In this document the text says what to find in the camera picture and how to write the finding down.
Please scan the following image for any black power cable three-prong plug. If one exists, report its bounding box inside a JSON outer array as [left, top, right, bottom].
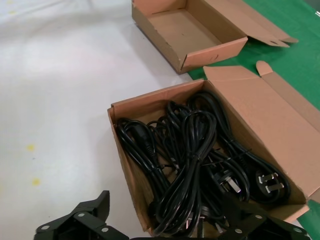
[[187, 91, 292, 205]]

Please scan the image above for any thin black coiled cable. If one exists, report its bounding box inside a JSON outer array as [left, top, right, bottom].
[[147, 99, 196, 173]]

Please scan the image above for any white table sheet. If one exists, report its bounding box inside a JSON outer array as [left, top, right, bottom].
[[0, 0, 208, 240]]

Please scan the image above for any pile of black cables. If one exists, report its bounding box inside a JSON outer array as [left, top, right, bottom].
[[116, 117, 176, 191], [199, 149, 251, 201]]

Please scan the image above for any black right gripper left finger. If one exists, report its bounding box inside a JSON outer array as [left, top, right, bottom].
[[33, 190, 131, 240]]

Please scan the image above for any black power cable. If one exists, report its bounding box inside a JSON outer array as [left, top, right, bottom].
[[148, 111, 218, 237]]

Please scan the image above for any green tablecloth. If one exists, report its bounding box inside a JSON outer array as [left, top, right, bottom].
[[186, 0, 320, 223]]

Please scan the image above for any small open cardboard box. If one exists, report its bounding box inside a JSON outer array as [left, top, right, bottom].
[[131, 0, 300, 75], [106, 60, 320, 233]]

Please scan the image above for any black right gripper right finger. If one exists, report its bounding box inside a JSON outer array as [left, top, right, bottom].
[[214, 199, 311, 240]]

